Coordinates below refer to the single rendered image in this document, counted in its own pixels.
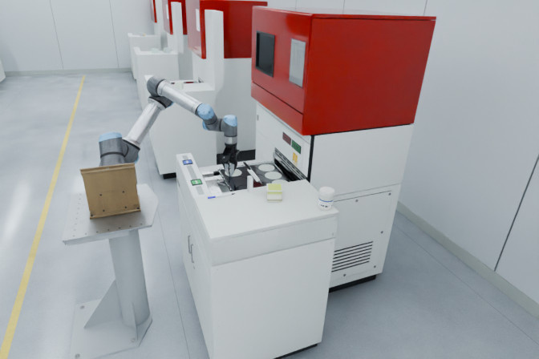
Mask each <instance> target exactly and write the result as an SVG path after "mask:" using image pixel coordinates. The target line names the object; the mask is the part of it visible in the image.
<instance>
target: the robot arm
mask: <svg viewBox="0 0 539 359"><path fill-rule="evenodd" d="M147 89H148V92H149V93H150V96H149V97H148V105H147V106H146V107H145V108H144V110H143V112H142V114H141V115H140V117H139V118H138V119H137V121H136V123H135V125H134V126H133V128H132V129H131V130H130V132H129V133H128V136H127V137H126V138H123V136H122V135H121V134H120V133H119V132H107V133H104V134H102V135H101V136H100V137H99V155H100V163H99V167H102V166H109V165H116V164H123V163H135V164H136V163H137V162H138V160H139V151H140V149H141V148H140V144H141V143H142V141H143V140H144V137H145V136H146V134H147V133H148V132H149V130H150V128H151V127H152V125H153V124H154V122H155V121H156V119H157V117H158V115H159V114H160V113H161V111H164V110H165V109H166V108H168V107H170V106H172V105H173V104H174V103H176V104H178V105H180V106H181V107H183V108H184V109H186V110H187V111H190V112H191V113H193V114H194V115H196V116H198V117H199V118H201V119H203V122H202V126H203V128H204V129H205V130H208V131H220V132H224V138H225V146H226V147H225V149H224V151H223V153H222V156H221V158H220V161H221V163H222V165H223V167H224V169H225V171H226V173H227V174H228V176H230V177H231V176H232V175H233V173H234V172H235V169H236V167H237V159H239V158H240V150H237V117H236V116H235V115H226V116H225V117H224V118H223V119H219V118H217V116H216V114H215V113H214V111H213V109H212V107H211V106H210V105H209V104H207V103H202V102H200V101H198V100H196V99H194V98H193V97H192V96H190V95H188V94H186V93H184V92H183V91H181V90H180V89H178V88H176V87H174V86H173V85H171V84H170V82H169V81H168V80H167V79H165V78H163V77H161V76H159V75H154V76H152V77H151V78H149V80H148V81H147ZM238 153H239V156H238ZM229 163H231V165H230V164H229ZM230 168H231V170H230V172H229V169H230Z"/></svg>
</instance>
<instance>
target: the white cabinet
mask: <svg viewBox="0 0 539 359"><path fill-rule="evenodd" d="M176 181H177V191H178V202H179V213H180V232H181V243H182V252H183V261H184V266H185V270H186V272H187V276H188V281H189V284H190V288H191V291H192V296H193V299H194V302H195V306H196V309H197V314H198V317H199V321H200V323H201V329H202V332H203V335H204V339H205V344H206V347H207V350H208V353H209V359H282V358H284V357H288V356H290V355H293V354H295V353H300V352H301V351H304V350H307V349H311V348H313V347H315V346H317V344H318V343H319V342H321V341H322V331H323V326H324V320H325V314H326V303H327V297H328V292H329V286H330V275H331V269H332V263H333V257H334V246H335V241H336V237H332V238H328V239H325V240H319V241H315V242H311V243H308V244H301V245H298V246H294V247H291V248H284V249H281V250H277V251H274V252H267V253H264V254H261V255H256V256H251V257H247V258H243V259H240V260H234V261H230V262H226V263H223V264H217V265H213V266H212V265H211V264H210V263H209V258H208V256H207V254H206V251H205V247H204V245H203V243H202V240H201V237H200V234H199V232H198V230H197V226H196V223H195V222H194V220H193V216H192V213H191V212H190V209H189V206H188V203H187V200H186V198H185V195H184V192H183V189H182V187H181V184H180V181H179V178H178V175H177V174H176Z"/></svg>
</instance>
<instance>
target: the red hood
mask: <svg viewBox="0 0 539 359"><path fill-rule="evenodd" d="M435 25H436V16H428V15H418V14H401V13H392V12H382V11H373V10H355V9H335V8H309V7H281V6H253V13H252V60H251V97H252V98H254V99H255V100H257V101H258V102H259V103H260V104H261V105H262V106H264V107H265V108H267V109H268V110H269V111H271V112H272V113H273V114H275V115H276V116H277V117H278V118H279V119H281V120H282V121H283V122H285V123H286V124H288V125H289V126H290V127H292V128H293V129H294V130H295V131H296V132H298V133H299V134H300V135H302V136H304V135H317V134H324V133H331V132H339V131H352V130H359V129H367V128H374V127H387V126H395V125H402V124H409V123H414V121H415V114H416V110H417V107H418V102H419V96H420V92H421V88H422V84H423V80H424V73H425V70H426V66H427V62H428V56H429V51H430V47H431V44H432V37H433V33H434V29H435Z"/></svg>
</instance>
